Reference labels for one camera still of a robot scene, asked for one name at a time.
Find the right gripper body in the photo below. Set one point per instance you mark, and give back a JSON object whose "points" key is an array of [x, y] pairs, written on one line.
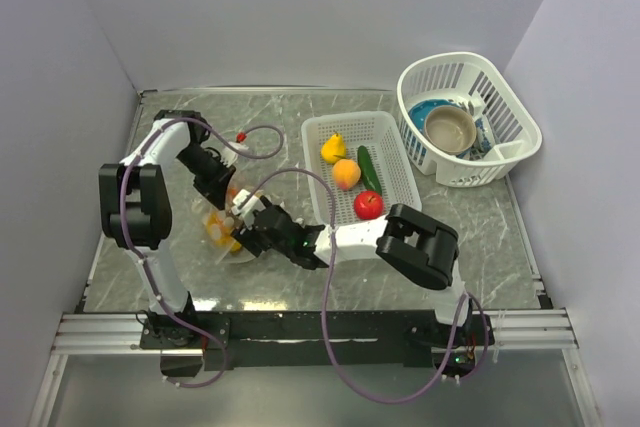
{"points": [[247, 234]]}

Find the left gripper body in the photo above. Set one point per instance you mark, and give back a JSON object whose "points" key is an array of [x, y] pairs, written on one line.
{"points": [[209, 173]]}

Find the polka dot zip bag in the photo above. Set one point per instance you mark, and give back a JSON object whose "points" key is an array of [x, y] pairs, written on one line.
{"points": [[200, 208]]}

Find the orange fake peach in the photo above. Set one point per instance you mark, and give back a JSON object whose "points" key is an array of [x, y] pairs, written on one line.
{"points": [[346, 173]]}

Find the red fake apple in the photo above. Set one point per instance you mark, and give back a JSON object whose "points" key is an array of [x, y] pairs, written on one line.
{"points": [[368, 205]]}

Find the yellow fake pear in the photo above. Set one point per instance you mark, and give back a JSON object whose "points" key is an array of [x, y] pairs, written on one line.
{"points": [[334, 149]]}

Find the green fake vegetable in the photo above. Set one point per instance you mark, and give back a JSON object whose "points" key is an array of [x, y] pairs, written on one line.
{"points": [[369, 176]]}

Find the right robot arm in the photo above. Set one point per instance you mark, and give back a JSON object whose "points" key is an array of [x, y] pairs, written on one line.
{"points": [[422, 249]]}

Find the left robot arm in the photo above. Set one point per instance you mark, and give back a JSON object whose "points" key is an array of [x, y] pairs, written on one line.
{"points": [[136, 213]]}

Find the flat white perforated basket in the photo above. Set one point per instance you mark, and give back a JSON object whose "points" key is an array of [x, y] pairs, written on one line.
{"points": [[352, 153]]}

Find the blue plate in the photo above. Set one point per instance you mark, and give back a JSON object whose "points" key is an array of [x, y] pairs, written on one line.
{"points": [[420, 111]]}

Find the beige bowl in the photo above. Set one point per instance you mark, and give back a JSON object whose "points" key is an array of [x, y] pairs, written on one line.
{"points": [[451, 130]]}

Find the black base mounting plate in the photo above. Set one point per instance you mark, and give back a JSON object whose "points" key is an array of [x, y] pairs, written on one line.
{"points": [[411, 338]]}

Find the white oval dish basket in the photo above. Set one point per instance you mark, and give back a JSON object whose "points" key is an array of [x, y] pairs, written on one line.
{"points": [[506, 132]]}

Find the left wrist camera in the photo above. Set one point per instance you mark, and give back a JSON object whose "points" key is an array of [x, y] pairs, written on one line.
{"points": [[233, 150]]}

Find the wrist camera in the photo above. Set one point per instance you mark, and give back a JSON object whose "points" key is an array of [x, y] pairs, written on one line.
{"points": [[246, 203], [233, 150]]}

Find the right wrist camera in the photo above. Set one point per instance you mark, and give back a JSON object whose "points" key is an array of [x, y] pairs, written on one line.
{"points": [[246, 203]]}

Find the aluminium frame rail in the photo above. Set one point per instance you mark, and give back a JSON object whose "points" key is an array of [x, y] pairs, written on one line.
{"points": [[104, 334]]}

